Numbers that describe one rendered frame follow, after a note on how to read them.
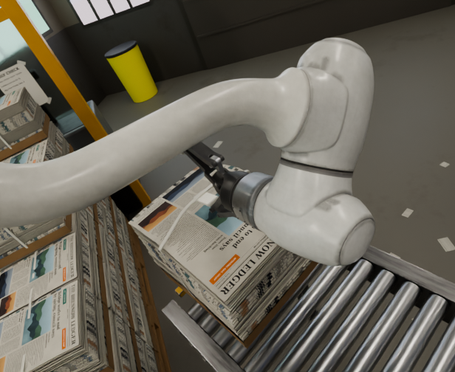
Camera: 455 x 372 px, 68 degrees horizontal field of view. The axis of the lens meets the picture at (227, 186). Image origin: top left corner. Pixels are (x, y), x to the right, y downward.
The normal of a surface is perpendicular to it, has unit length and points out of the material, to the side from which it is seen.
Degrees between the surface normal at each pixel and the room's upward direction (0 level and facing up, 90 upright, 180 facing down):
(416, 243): 0
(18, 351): 1
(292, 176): 47
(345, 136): 73
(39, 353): 0
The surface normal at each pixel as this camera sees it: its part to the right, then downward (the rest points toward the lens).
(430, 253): -0.33, -0.72
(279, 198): -0.79, -0.14
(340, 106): 0.21, 0.18
